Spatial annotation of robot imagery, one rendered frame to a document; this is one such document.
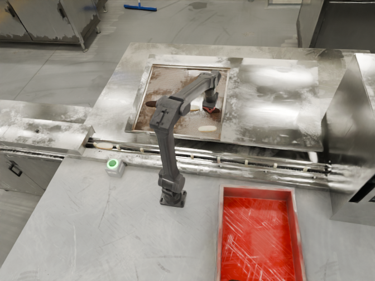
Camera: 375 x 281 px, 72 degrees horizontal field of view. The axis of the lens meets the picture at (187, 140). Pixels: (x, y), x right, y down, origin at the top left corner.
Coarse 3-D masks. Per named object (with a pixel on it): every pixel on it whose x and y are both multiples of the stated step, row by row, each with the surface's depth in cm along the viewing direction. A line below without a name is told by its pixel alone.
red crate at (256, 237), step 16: (224, 208) 119; (240, 208) 118; (256, 208) 118; (272, 208) 117; (224, 224) 114; (240, 224) 114; (256, 224) 113; (272, 224) 113; (288, 224) 112; (224, 240) 110; (240, 240) 110; (256, 240) 109; (272, 240) 108; (288, 240) 108; (224, 256) 106; (240, 256) 106; (256, 256) 105; (272, 256) 105; (288, 256) 104; (224, 272) 103; (240, 272) 102; (256, 272) 102; (272, 272) 101; (288, 272) 101
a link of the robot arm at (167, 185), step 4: (164, 180) 113; (164, 184) 113; (168, 184) 112; (172, 184) 111; (164, 188) 116; (168, 188) 114; (164, 192) 117; (168, 192) 115; (172, 192) 114; (172, 196) 116
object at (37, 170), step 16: (0, 112) 175; (16, 112) 174; (32, 112) 172; (48, 112) 171; (64, 112) 170; (80, 112) 168; (0, 160) 168; (16, 160) 163; (32, 160) 158; (48, 160) 153; (0, 176) 194; (16, 176) 187; (32, 176) 180; (48, 176) 174; (32, 192) 210
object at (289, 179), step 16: (96, 160) 140; (128, 160) 136; (144, 160) 135; (160, 160) 134; (176, 160) 133; (224, 176) 127; (240, 176) 124; (256, 176) 123; (272, 176) 123; (288, 176) 122; (304, 176) 121
